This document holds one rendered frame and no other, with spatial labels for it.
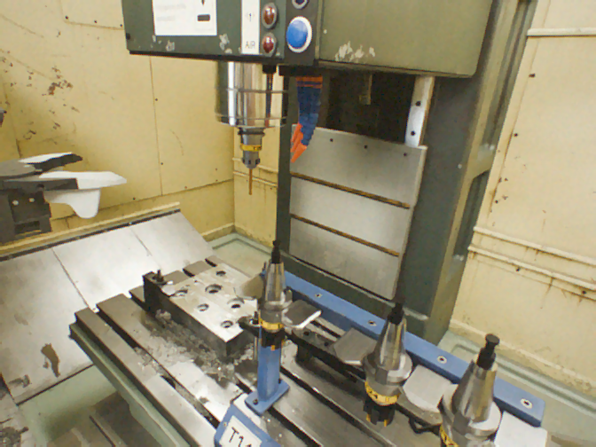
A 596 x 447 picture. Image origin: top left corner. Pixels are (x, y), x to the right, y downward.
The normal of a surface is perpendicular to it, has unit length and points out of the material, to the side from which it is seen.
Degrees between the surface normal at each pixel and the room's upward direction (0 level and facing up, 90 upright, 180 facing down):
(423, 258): 90
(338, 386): 0
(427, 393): 0
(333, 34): 90
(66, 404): 0
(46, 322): 24
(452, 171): 90
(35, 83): 90
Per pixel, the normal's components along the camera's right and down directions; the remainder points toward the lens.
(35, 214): 0.75, 0.29
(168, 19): -0.63, 0.25
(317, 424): 0.06, -0.93
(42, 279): 0.37, -0.73
